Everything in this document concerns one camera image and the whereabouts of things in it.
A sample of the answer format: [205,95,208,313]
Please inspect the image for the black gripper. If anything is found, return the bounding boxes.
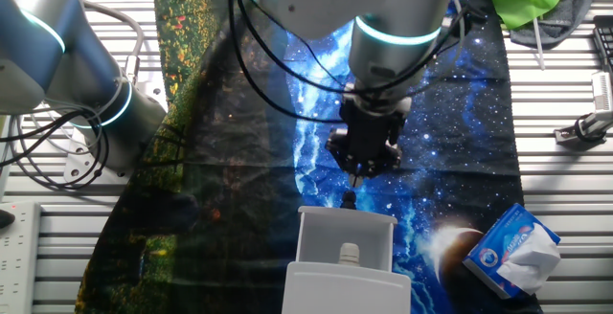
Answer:
[326,98,406,189]

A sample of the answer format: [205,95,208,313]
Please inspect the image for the white drawer knob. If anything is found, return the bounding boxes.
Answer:
[337,241,361,266]

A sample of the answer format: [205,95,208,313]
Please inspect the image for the galaxy and forest print cloth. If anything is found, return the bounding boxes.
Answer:
[74,0,545,314]

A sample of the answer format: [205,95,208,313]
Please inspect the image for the blue tissue box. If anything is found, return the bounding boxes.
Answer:
[462,202,562,301]

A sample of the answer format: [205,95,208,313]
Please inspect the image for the white tissue sheet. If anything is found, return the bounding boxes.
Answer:
[495,222,562,296]

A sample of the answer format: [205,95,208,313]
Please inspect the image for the white plastic strip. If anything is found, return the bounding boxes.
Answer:
[531,15,547,72]

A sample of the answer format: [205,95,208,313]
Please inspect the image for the black clamp tool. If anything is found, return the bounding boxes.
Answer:
[554,109,613,146]

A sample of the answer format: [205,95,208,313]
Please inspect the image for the grey cloth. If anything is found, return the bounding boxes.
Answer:
[506,0,601,51]

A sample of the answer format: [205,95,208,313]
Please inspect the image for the black keyboard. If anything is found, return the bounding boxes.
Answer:
[592,14,613,74]

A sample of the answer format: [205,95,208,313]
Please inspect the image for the white power strip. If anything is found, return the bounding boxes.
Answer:
[0,201,43,314]

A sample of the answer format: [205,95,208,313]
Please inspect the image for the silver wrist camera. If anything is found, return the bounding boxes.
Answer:
[341,80,414,115]

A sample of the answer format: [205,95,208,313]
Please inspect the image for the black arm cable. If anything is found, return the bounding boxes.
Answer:
[227,0,473,126]

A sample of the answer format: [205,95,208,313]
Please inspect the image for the small silver camera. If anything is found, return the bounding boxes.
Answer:
[590,71,613,114]

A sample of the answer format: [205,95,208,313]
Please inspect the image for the thick grey robot cable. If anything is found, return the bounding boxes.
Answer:
[81,0,146,86]

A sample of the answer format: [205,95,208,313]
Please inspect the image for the black cable bundle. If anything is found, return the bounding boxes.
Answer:
[0,107,111,193]

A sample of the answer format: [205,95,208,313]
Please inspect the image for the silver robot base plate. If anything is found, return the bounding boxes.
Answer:
[63,77,170,186]

